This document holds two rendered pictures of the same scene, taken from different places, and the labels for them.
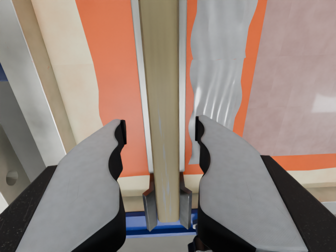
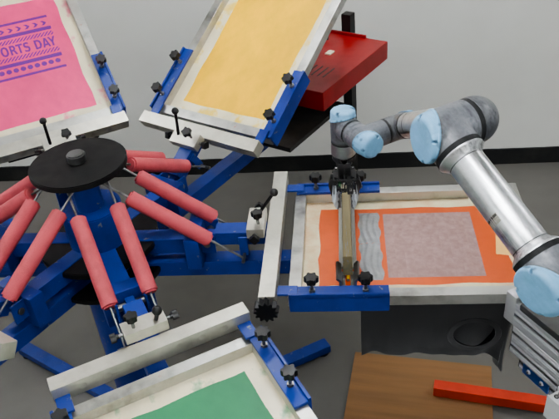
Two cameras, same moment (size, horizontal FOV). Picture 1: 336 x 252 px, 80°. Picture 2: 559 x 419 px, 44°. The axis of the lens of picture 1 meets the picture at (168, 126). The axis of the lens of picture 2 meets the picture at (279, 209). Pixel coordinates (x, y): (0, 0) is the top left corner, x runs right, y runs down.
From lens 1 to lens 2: 224 cm
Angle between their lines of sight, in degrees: 85
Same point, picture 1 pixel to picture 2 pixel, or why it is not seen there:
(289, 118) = (408, 262)
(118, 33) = (332, 239)
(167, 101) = (348, 222)
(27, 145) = not seen: outside the picture
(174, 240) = not seen: outside the picture
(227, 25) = (370, 235)
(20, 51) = (300, 234)
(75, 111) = (308, 258)
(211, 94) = (368, 252)
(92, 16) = (324, 235)
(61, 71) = (307, 247)
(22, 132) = not seen: outside the picture
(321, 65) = (413, 246)
